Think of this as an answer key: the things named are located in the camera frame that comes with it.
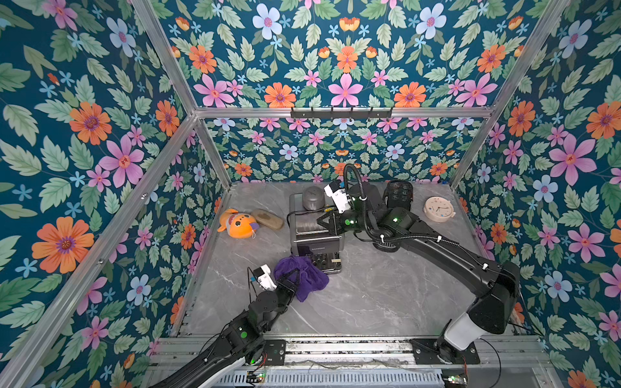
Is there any black capsule coffee machine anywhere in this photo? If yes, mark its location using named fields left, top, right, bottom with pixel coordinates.
left=370, top=178, right=414, bottom=253

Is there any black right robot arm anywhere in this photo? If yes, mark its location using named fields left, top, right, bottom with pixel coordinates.
left=317, top=164, right=520, bottom=365

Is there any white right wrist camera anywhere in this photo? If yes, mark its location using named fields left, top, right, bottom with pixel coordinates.
left=324, top=179, right=351, bottom=213

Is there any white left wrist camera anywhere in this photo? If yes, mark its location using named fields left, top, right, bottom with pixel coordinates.
left=252, top=264, right=277, bottom=291

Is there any orange plush toy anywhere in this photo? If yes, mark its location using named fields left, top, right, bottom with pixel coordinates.
left=218, top=209, right=260, bottom=239

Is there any pink round alarm clock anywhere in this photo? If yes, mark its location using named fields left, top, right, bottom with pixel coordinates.
left=423, top=197, right=455, bottom=223

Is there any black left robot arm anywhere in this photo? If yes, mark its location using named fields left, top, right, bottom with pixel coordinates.
left=155, top=269, right=300, bottom=387

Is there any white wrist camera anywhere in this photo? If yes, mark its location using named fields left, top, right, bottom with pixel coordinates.
left=252, top=264, right=277, bottom=291
left=324, top=179, right=351, bottom=213

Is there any black hook rail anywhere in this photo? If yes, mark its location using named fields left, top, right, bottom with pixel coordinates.
left=289, top=107, right=393, bottom=121

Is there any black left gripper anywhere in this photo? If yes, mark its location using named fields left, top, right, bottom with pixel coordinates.
left=259, top=268, right=300, bottom=333

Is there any purple microfiber cloth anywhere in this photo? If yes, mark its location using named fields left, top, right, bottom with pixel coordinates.
left=274, top=255, right=329, bottom=302

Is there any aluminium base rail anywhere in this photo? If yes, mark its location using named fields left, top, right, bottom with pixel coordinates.
left=140, top=334, right=564, bottom=388

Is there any silver espresso coffee machine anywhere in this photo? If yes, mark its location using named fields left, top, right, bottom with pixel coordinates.
left=286, top=186, right=344, bottom=275

